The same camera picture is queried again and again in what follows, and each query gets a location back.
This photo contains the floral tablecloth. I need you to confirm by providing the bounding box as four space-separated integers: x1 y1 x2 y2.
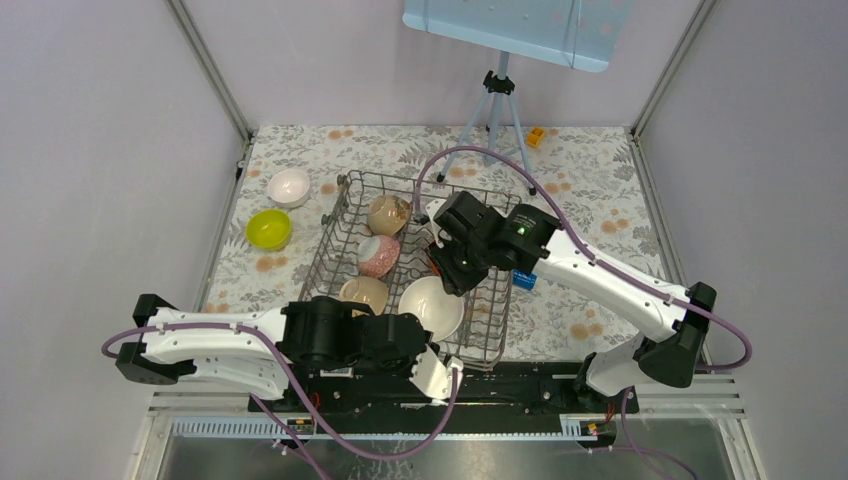
201 125 666 361

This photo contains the far beige patterned bowl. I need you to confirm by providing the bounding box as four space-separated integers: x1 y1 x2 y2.
367 195 412 236

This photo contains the grey wire dish rack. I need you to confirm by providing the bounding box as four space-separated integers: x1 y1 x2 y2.
299 170 512 370

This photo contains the white ribbed bowl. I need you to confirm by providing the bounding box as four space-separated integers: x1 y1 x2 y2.
398 276 465 341

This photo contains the near beige patterned bowl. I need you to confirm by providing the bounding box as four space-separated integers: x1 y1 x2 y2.
338 276 389 315

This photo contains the light blue board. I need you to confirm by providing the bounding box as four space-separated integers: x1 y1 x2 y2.
402 0 634 73

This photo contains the yellow-green bowl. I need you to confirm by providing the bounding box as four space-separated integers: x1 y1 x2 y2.
245 209 292 251

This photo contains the beige patterned bowl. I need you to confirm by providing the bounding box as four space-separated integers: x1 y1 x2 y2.
338 276 389 315
367 195 412 236

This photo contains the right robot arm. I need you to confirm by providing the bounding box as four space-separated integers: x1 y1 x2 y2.
425 191 715 412

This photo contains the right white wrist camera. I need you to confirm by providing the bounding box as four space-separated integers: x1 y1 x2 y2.
418 199 446 248

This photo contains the blue toy block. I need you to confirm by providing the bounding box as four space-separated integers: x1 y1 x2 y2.
512 270 537 291

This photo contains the pink patterned bowl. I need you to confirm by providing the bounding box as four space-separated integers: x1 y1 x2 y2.
356 235 400 278

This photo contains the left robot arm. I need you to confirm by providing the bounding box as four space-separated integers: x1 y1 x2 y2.
103 294 452 411

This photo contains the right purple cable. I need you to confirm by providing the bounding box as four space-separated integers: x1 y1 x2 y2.
412 145 755 372

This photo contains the light blue tripod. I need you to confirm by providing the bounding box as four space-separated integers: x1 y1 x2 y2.
457 51 530 173

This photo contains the orange toy block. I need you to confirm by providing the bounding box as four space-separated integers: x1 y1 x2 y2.
525 127 547 148

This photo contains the blue playing card box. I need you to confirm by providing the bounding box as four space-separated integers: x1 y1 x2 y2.
320 367 354 378

